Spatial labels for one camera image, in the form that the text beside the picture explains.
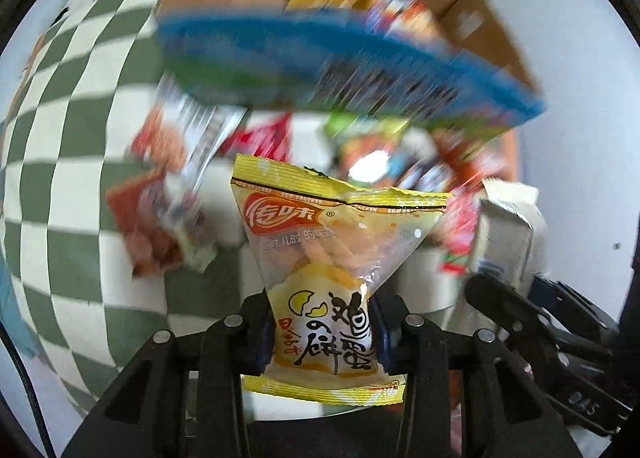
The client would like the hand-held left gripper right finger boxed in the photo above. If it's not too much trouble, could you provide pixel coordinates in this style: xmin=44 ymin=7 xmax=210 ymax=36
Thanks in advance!
xmin=370 ymin=293 xmax=586 ymax=458

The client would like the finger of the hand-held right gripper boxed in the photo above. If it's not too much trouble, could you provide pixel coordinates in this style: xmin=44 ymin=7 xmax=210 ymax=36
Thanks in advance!
xmin=465 ymin=273 xmax=567 ymax=390
xmin=530 ymin=277 xmax=622 ymax=355

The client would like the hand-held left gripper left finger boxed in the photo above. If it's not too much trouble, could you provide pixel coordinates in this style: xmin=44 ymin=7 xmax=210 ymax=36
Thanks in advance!
xmin=61 ymin=288 xmax=275 ymax=458

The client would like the yellow egg cracker packet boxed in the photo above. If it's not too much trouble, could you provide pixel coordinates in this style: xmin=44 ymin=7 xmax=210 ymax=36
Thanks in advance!
xmin=230 ymin=154 xmax=453 ymax=405

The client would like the cardboard box with blue edge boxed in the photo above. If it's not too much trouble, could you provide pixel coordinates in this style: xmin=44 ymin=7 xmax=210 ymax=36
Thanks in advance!
xmin=152 ymin=0 xmax=546 ymax=131

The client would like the orange red snack packet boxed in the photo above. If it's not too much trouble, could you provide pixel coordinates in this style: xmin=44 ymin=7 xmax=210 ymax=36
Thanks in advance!
xmin=434 ymin=130 xmax=516 ymax=280

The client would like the red brown snack packet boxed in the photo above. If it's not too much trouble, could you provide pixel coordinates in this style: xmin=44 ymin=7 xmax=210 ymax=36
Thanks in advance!
xmin=106 ymin=170 xmax=183 ymax=280

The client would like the silver snack packet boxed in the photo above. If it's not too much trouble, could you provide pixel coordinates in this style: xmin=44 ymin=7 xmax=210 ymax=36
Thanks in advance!
xmin=160 ymin=80 xmax=250 ymax=271

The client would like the red white snack packet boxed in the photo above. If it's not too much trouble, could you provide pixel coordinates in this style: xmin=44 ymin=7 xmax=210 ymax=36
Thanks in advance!
xmin=232 ymin=113 xmax=293 ymax=164

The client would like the green snack packet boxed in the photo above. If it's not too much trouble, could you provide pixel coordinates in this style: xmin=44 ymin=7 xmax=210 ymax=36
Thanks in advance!
xmin=322 ymin=115 xmax=411 ymax=144

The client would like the orange white snack packet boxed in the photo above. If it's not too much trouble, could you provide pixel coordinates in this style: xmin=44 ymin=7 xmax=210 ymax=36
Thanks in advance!
xmin=130 ymin=105 xmax=176 ymax=166

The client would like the green white checkered blanket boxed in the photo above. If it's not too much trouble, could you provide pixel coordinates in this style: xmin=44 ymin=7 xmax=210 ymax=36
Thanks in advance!
xmin=0 ymin=0 xmax=476 ymax=419

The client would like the red yellow blue snack packet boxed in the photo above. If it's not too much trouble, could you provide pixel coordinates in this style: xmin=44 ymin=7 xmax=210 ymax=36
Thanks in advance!
xmin=367 ymin=0 xmax=441 ymax=39

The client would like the black cable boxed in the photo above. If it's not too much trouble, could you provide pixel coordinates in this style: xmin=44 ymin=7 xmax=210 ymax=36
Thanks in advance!
xmin=0 ymin=323 xmax=57 ymax=458

